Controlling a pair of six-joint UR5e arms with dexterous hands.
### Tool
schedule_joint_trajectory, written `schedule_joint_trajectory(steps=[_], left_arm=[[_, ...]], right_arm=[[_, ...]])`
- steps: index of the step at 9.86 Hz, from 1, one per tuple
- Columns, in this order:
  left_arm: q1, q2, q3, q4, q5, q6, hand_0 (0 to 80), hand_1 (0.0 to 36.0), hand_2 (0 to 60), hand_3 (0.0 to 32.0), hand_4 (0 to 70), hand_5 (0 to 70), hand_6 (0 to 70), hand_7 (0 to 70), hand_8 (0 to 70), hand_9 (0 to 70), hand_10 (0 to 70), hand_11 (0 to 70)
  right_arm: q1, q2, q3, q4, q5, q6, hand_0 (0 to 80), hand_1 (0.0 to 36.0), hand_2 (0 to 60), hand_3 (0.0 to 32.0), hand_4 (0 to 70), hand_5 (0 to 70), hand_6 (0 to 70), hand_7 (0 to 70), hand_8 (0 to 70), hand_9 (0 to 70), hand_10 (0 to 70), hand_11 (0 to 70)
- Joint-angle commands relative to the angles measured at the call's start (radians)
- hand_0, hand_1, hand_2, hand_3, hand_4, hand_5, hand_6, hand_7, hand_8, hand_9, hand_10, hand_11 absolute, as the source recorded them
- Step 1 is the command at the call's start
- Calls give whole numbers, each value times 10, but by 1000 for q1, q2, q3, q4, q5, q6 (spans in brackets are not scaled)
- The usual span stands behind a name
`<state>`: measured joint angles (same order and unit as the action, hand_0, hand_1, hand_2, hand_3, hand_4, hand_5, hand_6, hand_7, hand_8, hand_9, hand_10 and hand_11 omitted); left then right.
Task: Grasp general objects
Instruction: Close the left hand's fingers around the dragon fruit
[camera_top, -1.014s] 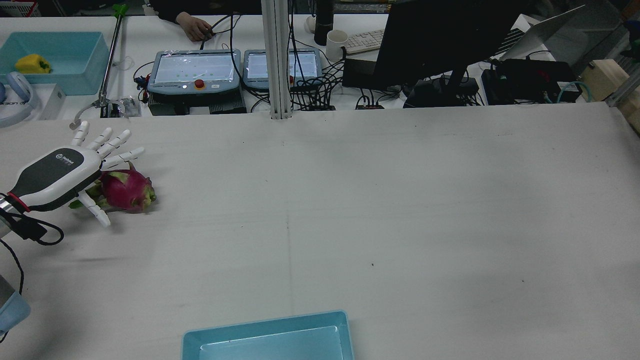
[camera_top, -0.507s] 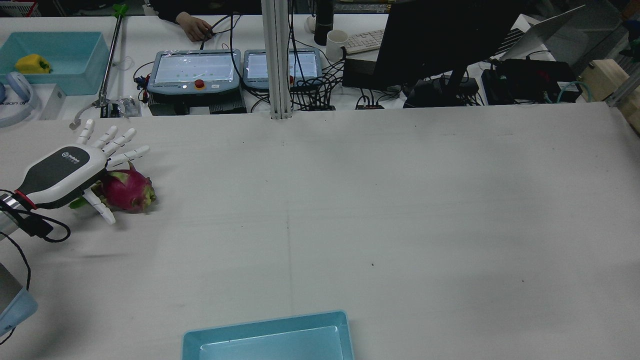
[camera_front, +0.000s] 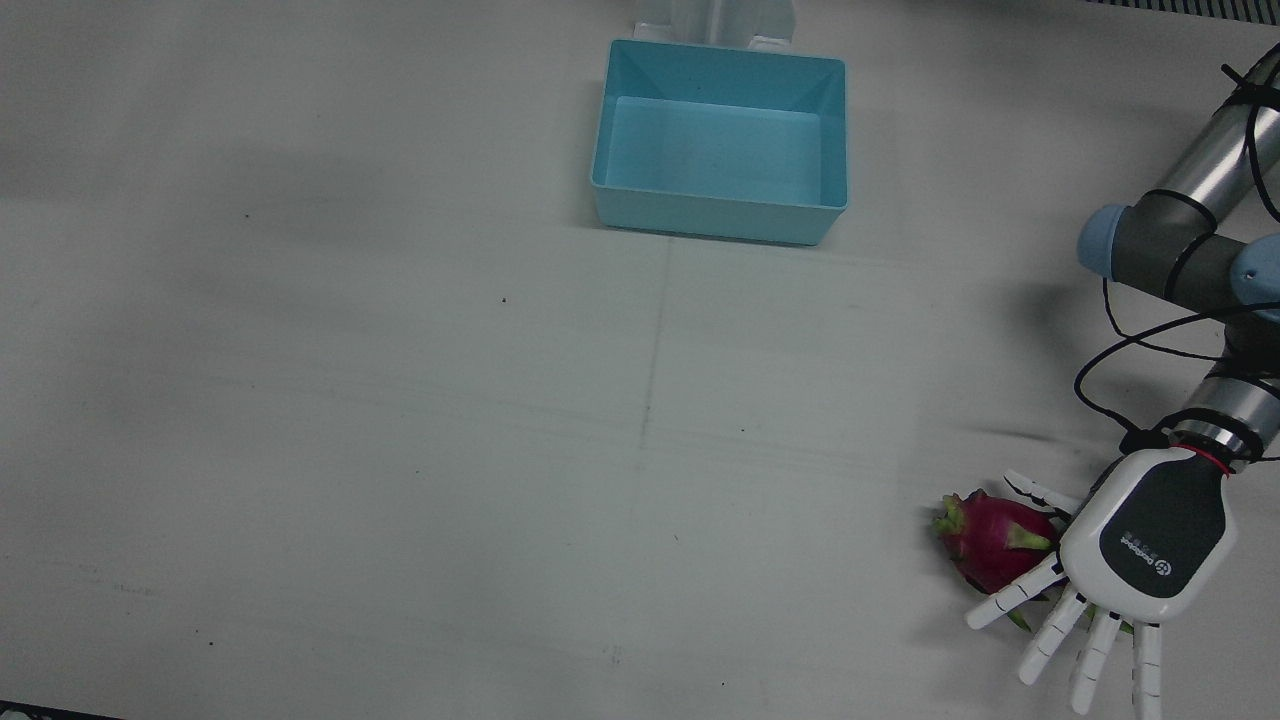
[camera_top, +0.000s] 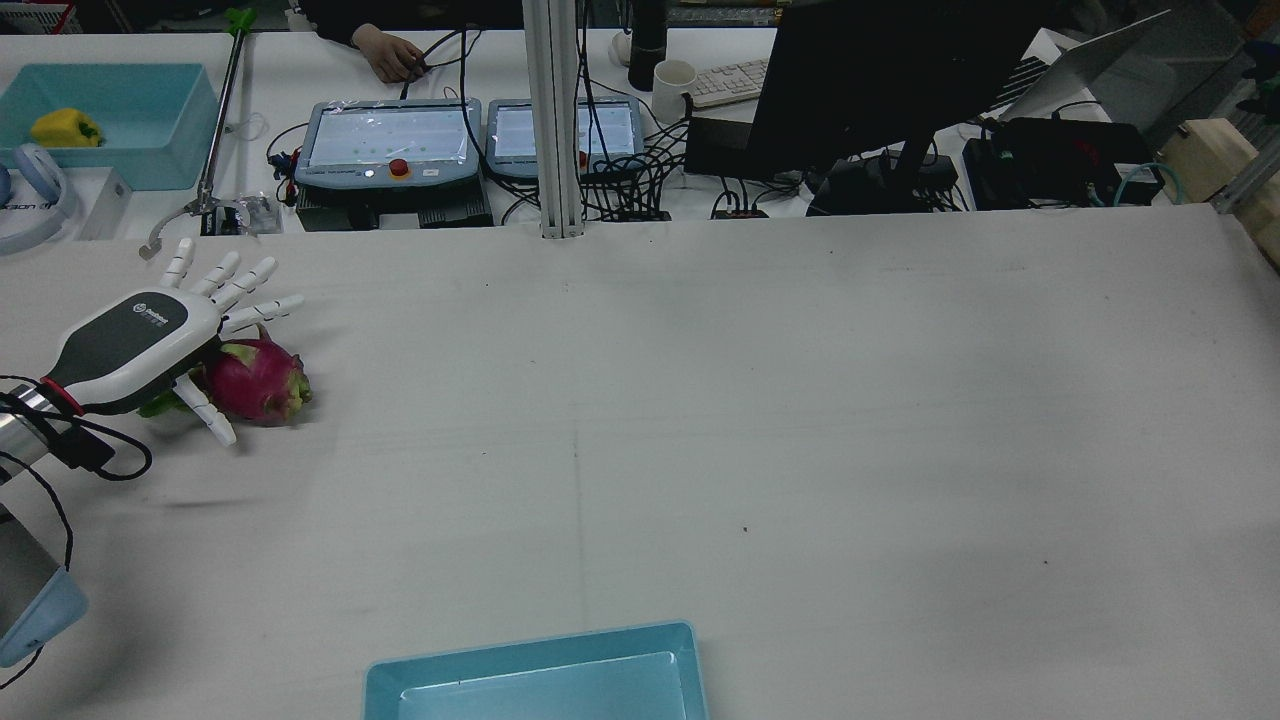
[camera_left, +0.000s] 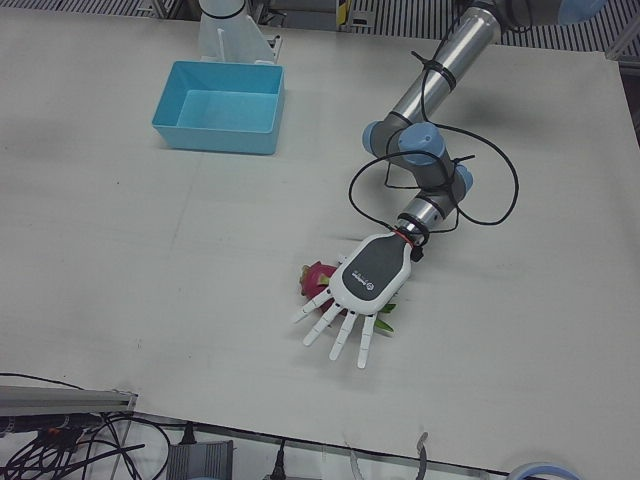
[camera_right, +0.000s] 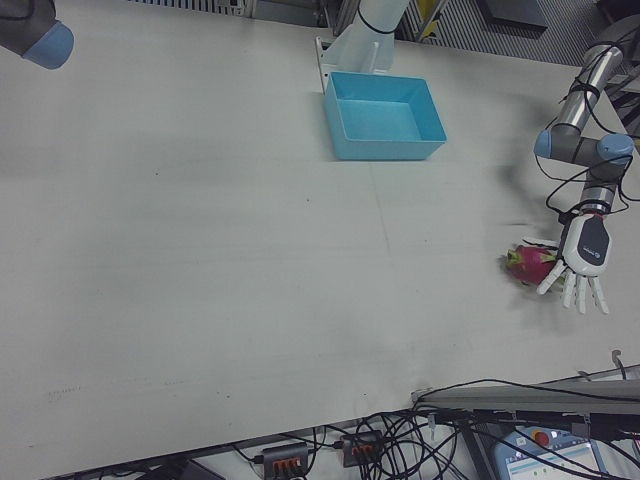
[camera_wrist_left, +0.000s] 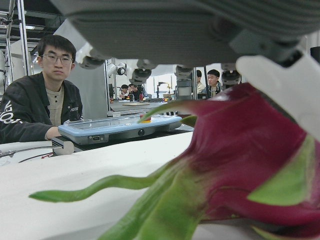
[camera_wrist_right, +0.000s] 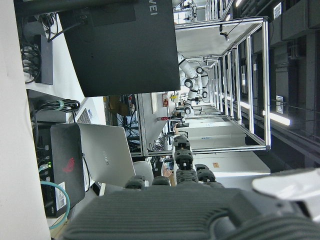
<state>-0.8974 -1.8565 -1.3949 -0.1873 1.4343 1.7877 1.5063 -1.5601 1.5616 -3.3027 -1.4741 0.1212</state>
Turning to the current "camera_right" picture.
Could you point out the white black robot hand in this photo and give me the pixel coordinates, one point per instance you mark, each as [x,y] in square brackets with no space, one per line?
[590,245]

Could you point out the empty light blue bin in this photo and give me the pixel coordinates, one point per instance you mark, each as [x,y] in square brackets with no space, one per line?
[380,120]

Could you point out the aluminium frame post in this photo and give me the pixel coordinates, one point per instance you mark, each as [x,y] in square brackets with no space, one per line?
[525,395]

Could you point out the black usb hub orange ports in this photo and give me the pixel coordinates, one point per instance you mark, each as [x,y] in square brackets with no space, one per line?
[362,447]
[285,457]

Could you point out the pink dragon fruit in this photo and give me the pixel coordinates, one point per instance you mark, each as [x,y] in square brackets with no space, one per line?
[530,262]

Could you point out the teach pendant with red button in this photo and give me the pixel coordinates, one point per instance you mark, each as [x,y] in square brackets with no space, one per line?
[545,460]

